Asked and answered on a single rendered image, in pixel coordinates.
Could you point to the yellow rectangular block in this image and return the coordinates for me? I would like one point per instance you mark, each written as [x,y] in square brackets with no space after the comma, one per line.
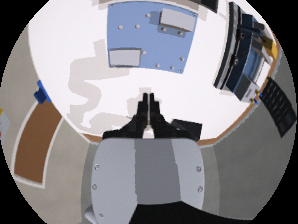
[270,47]

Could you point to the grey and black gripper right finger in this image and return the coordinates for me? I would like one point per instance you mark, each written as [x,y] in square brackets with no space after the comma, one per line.
[162,127]

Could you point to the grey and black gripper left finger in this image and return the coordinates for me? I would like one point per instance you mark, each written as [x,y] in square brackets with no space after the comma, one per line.
[133,128]

